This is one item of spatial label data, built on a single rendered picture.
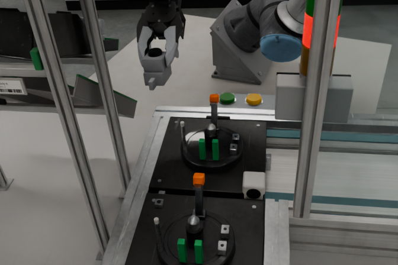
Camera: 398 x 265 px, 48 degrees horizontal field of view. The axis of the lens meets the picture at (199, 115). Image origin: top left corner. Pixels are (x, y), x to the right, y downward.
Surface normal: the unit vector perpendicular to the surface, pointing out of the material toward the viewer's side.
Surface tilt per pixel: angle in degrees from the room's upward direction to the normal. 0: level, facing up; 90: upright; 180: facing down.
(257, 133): 0
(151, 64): 83
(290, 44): 113
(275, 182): 0
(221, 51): 90
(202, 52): 0
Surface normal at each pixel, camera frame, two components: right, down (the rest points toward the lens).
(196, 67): -0.06, -0.79
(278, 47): -0.11, 0.87
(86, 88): 0.95, 0.14
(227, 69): -0.37, 0.58
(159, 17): -0.22, -0.31
